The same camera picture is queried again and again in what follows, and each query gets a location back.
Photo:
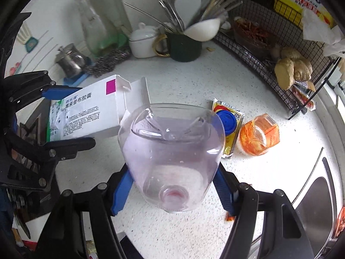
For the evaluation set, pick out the steel wool scrubber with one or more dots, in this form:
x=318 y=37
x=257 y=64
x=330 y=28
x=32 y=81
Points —
x=110 y=60

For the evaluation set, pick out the bowl of dried chillies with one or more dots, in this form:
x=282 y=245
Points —
x=253 y=36

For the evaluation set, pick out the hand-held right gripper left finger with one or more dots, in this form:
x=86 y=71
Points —
x=120 y=194

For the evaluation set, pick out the dark green mug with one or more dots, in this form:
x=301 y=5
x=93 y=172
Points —
x=186 y=48

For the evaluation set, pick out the long metal rod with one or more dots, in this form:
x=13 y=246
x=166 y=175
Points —
x=147 y=14

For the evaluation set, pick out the blue bottle cap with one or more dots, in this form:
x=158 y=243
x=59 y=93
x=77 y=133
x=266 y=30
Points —
x=227 y=121

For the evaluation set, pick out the glass vase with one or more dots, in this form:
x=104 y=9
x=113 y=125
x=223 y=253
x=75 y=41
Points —
x=91 y=21

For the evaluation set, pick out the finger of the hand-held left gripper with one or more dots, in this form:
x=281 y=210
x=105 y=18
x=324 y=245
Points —
x=70 y=144
x=58 y=92

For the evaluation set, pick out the green plastic dish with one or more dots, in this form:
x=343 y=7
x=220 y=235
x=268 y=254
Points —
x=116 y=41

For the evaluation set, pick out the small metal kettle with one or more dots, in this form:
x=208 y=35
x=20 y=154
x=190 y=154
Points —
x=71 y=60

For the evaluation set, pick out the ginger root piece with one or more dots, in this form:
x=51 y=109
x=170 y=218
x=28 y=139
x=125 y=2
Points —
x=302 y=68
x=284 y=73
x=291 y=52

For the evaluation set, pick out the orange wrapper scrap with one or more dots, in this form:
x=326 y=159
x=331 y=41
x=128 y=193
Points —
x=230 y=217

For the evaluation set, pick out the clear plastic bottle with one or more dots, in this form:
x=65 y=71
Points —
x=172 y=153

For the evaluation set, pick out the white rice paddle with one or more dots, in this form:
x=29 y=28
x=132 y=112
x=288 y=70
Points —
x=188 y=4

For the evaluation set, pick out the yellow box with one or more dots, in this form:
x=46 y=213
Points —
x=293 y=0

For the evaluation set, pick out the yellow sachet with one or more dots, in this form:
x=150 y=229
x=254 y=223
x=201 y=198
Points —
x=234 y=143

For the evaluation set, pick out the red sachet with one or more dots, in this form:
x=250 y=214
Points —
x=304 y=97

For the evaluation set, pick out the white plastic bag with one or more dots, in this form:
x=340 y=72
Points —
x=320 y=29

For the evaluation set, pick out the bundle of chopsticks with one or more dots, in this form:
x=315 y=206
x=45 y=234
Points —
x=221 y=1

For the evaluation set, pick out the bunch of metal spoons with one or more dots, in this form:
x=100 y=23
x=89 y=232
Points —
x=172 y=16

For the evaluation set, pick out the white medicine box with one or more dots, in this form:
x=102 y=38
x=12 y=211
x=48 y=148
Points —
x=89 y=108

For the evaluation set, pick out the white ladle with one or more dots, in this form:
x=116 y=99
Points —
x=203 y=29

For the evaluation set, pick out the white lidded sugar bowl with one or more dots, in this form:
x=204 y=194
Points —
x=141 y=41

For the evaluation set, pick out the orange label plastic cup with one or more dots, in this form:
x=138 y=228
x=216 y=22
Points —
x=258 y=135

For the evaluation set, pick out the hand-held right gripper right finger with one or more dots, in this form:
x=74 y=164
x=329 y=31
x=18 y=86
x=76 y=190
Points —
x=223 y=194

